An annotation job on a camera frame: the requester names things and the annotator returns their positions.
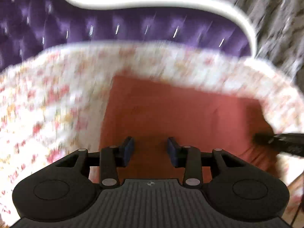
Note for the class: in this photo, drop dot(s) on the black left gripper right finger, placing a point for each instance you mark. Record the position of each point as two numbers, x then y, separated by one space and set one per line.
193 160

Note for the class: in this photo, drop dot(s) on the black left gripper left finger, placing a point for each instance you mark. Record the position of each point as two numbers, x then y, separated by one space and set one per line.
107 161

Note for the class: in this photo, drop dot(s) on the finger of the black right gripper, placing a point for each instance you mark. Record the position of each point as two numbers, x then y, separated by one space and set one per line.
291 143

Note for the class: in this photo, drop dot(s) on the rust red pants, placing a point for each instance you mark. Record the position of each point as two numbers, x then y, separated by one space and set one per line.
151 112

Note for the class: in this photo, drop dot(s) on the floral bed sheet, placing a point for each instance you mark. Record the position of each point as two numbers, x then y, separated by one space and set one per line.
54 103

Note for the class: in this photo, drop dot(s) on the brown damask curtain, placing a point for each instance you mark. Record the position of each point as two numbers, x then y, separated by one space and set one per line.
279 27

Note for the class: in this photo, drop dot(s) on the purple tufted headboard white frame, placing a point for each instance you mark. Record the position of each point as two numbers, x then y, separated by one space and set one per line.
30 26

